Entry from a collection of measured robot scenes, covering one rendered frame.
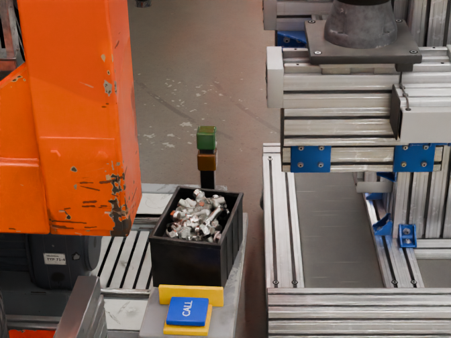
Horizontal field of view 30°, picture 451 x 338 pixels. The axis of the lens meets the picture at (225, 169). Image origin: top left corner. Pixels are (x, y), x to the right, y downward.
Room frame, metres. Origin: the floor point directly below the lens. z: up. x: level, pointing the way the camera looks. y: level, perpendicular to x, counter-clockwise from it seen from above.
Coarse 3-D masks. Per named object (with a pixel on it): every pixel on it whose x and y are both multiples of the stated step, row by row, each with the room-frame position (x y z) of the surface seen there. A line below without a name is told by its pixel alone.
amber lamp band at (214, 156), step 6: (216, 150) 1.58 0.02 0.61; (198, 156) 1.56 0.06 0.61; (204, 156) 1.56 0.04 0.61; (210, 156) 1.56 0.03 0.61; (216, 156) 1.57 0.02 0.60; (198, 162) 1.56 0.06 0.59; (204, 162) 1.56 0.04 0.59; (210, 162) 1.56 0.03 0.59; (216, 162) 1.57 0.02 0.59; (198, 168) 1.56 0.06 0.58; (204, 168) 1.56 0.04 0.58; (210, 168) 1.56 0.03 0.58
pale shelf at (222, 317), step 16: (240, 256) 1.42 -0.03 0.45; (240, 272) 1.36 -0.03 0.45; (224, 288) 1.31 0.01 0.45; (160, 304) 1.26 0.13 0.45; (224, 304) 1.26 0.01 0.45; (144, 320) 1.22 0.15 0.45; (160, 320) 1.22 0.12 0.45; (224, 320) 1.22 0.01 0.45; (144, 336) 1.18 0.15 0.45; (160, 336) 1.18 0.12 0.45; (176, 336) 1.17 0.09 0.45; (192, 336) 1.17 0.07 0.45; (208, 336) 1.17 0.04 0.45; (224, 336) 1.17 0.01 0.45
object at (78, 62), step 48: (48, 0) 1.40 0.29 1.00; (96, 0) 1.39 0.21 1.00; (48, 48) 1.40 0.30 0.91; (96, 48) 1.39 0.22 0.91; (48, 96) 1.40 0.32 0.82; (96, 96) 1.39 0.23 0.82; (48, 144) 1.40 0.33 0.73; (96, 144) 1.39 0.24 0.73; (48, 192) 1.40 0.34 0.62; (96, 192) 1.39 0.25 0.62
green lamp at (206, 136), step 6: (204, 126) 1.60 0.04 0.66; (210, 126) 1.59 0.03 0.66; (198, 132) 1.57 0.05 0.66; (204, 132) 1.57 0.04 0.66; (210, 132) 1.57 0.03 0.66; (216, 132) 1.59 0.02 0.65; (198, 138) 1.56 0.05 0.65; (204, 138) 1.56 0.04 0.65; (210, 138) 1.56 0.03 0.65; (216, 138) 1.58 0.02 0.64; (198, 144) 1.56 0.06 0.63; (204, 144) 1.56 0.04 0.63; (210, 144) 1.56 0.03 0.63
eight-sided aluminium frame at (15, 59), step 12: (0, 0) 1.74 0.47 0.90; (12, 0) 1.77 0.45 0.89; (0, 12) 1.74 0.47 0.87; (12, 12) 1.76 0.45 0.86; (12, 24) 1.75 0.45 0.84; (12, 36) 1.74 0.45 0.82; (0, 48) 1.77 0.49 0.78; (12, 48) 1.74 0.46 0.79; (0, 60) 1.74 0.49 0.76; (12, 60) 1.74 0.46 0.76; (0, 72) 1.75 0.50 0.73
